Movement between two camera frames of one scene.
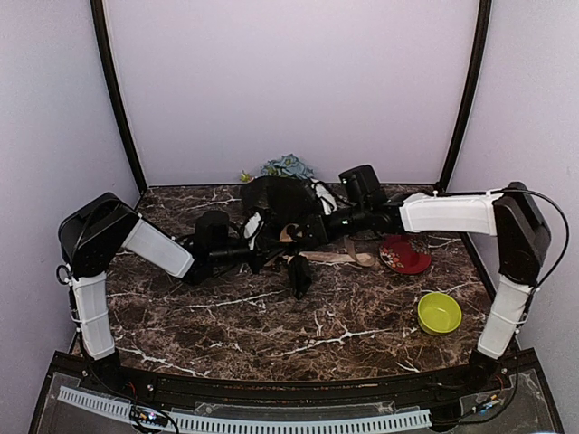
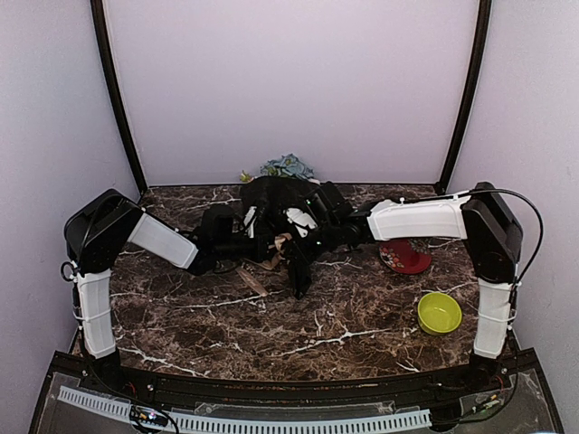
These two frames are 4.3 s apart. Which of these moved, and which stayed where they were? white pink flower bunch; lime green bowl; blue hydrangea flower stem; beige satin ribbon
Moved: beige satin ribbon
Stayed: white pink flower bunch; lime green bowl; blue hydrangea flower stem
